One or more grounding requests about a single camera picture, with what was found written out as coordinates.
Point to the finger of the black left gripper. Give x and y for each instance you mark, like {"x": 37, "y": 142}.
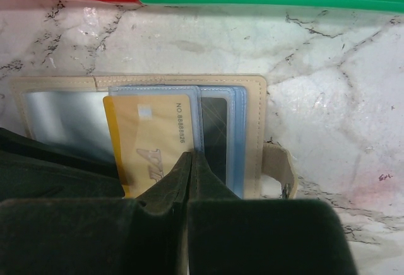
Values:
{"x": 33, "y": 170}

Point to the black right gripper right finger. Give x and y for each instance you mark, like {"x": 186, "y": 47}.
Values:
{"x": 229, "y": 235}

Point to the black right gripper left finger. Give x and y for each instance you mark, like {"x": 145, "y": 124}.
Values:
{"x": 145, "y": 235}

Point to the beige card holder wallet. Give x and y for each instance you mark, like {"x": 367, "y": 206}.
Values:
{"x": 68, "y": 113}

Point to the gold credit card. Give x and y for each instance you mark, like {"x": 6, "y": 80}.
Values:
{"x": 149, "y": 133}

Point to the dark card in sleeve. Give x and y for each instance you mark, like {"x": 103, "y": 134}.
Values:
{"x": 214, "y": 113}

